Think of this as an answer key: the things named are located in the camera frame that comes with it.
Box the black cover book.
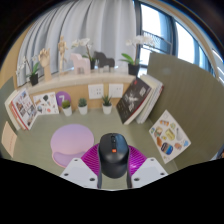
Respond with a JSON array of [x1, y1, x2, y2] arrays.
[[115, 77, 153, 126]]

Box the white orchid in black pot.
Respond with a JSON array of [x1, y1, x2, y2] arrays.
[[119, 34, 156, 77], [71, 37, 98, 70], [15, 54, 41, 87]]

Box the white wall socket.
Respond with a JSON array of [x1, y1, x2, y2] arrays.
[[87, 83, 105, 100], [108, 82, 125, 99]]

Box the dark wooden horse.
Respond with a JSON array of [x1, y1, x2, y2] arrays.
[[93, 50, 116, 73]]

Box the beige paper card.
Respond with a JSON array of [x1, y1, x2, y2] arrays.
[[0, 120, 18, 159]]

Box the black computer mouse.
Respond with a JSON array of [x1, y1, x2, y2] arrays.
[[97, 132, 131, 179]]

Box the pink wooden horse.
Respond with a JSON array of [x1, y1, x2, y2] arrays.
[[69, 52, 92, 76]]

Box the red and white magazine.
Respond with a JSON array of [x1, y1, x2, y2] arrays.
[[8, 88, 39, 131]]

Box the white picture card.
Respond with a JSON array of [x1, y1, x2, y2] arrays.
[[32, 91, 60, 116]]

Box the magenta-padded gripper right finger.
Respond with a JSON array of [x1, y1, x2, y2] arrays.
[[126, 144, 169, 189]]

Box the window with dark frame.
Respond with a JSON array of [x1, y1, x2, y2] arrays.
[[133, 1, 224, 84]]

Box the small potted succulent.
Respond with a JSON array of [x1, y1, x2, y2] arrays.
[[61, 99, 73, 117], [101, 94, 113, 116], [77, 97, 89, 116]]

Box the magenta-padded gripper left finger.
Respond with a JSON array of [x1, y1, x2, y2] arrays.
[[59, 143, 103, 190]]

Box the wooden desk shelf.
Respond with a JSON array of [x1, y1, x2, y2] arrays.
[[26, 71, 137, 111]]

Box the wooden hand model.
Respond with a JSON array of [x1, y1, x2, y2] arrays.
[[37, 47, 53, 83]]

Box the grey curtain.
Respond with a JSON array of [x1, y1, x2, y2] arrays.
[[16, 0, 139, 88]]

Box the white book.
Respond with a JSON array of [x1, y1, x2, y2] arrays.
[[4, 87, 24, 131]]

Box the wooden mannequin figure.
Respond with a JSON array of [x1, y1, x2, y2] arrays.
[[57, 35, 69, 75]]

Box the purple mouse pad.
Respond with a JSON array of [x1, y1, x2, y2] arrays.
[[49, 123, 95, 169]]

